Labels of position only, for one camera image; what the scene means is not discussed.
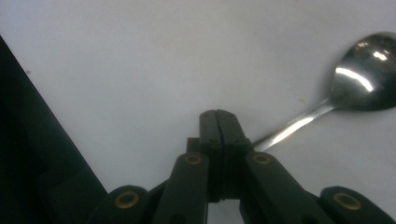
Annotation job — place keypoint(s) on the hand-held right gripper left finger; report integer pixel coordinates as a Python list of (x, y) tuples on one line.
[(213, 140)]

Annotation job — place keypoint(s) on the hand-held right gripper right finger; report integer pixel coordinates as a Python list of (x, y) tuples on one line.
[(233, 140)]

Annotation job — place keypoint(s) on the metal spoon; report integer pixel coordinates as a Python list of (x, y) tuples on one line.
[(361, 81)]

